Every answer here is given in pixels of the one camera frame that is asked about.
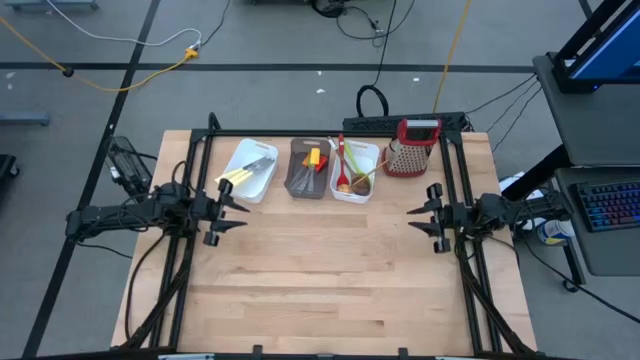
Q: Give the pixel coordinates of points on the backlit black keyboard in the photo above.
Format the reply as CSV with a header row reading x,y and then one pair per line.
x,y
610,205

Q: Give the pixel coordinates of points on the grey metal floor base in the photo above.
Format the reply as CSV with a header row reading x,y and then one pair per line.
x,y
50,5
22,119

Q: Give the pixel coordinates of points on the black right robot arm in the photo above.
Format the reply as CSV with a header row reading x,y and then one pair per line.
x,y
510,212

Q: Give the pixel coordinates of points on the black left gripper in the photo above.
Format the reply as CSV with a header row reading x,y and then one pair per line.
x,y
207,215

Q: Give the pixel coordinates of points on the white plastic storage bin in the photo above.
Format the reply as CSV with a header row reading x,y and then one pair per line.
x,y
367,165
255,192

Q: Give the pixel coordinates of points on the red silicone spoon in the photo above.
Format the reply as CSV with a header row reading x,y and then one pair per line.
x,y
343,180

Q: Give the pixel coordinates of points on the black aluminium table frame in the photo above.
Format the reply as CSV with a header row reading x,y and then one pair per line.
x,y
310,133

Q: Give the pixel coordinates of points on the grey keyboard desk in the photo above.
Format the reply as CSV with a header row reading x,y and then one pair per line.
x,y
615,250

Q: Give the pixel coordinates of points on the black chair base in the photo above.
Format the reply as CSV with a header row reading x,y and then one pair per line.
x,y
6,167

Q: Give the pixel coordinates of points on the black computer monitor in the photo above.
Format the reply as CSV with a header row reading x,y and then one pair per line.
x,y
610,55

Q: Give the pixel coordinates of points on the grey translucent plastic bin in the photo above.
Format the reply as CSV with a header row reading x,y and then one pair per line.
x,y
295,172

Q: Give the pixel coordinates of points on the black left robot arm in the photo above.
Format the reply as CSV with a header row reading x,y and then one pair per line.
x,y
120,215

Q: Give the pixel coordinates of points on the black mesh control box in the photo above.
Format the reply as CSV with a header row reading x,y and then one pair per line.
x,y
127,160

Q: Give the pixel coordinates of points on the grey monitor desk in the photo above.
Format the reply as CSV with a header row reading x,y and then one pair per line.
x,y
590,125

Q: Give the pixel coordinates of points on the green silicone spoon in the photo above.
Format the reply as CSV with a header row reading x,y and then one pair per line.
x,y
352,155

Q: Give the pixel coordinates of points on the small black floor ball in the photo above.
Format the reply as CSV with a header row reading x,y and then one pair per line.
x,y
67,72

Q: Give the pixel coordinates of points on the black perforated power box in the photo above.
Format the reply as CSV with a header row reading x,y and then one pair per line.
x,y
370,123

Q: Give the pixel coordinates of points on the white blue-labelled bottle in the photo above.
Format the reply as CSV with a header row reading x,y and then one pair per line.
x,y
555,230

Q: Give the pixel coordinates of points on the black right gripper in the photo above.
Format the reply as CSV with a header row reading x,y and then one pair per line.
x,y
450,217

